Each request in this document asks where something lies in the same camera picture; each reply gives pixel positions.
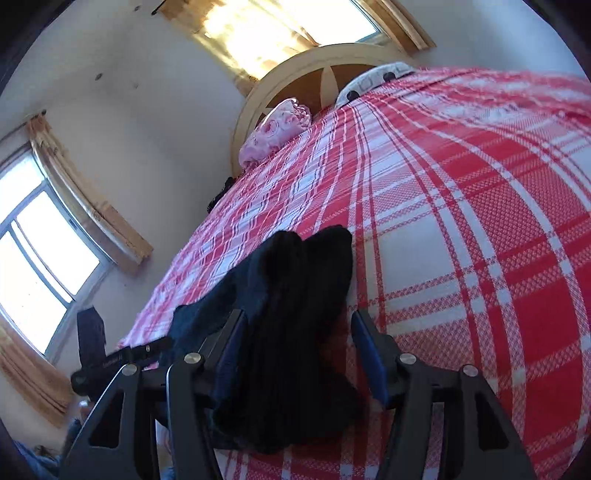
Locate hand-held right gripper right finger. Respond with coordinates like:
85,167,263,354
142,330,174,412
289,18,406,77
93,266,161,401
350,308,536,480

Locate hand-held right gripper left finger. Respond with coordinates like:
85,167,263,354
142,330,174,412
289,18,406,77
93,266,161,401
60,308,246,480

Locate black pants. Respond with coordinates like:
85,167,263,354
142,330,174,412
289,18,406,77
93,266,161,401
168,226,361,455

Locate yellow patterned curtain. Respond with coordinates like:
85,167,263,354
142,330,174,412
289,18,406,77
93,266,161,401
0,318,75,428
25,113,154,278

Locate dark cloth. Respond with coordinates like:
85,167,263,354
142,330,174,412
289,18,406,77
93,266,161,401
13,438,63,480

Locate sliding glass window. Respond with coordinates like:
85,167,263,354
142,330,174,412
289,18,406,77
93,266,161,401
0,148,114,358

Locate red plaid blanket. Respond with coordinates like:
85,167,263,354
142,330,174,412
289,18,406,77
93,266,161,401
117,67,591,480

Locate black object beside bed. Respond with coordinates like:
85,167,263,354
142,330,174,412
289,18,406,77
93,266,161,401
207,176,237,214

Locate pink pillow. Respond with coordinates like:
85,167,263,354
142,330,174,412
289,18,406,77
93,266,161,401
238,98,314,168

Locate white patterned pillow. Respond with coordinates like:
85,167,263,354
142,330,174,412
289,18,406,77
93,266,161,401
335,62,416,109

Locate round wooden headboard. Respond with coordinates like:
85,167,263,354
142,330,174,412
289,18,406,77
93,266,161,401
229,44,419,178

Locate sheer yellow curtain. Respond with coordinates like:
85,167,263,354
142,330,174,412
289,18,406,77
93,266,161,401
157,0,321,97

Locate yellow curtain with wood pattern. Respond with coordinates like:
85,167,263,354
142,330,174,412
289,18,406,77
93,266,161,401
365,0,437,58

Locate window behind headboard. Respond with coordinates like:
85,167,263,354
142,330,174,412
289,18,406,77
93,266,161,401
318,0,384,47

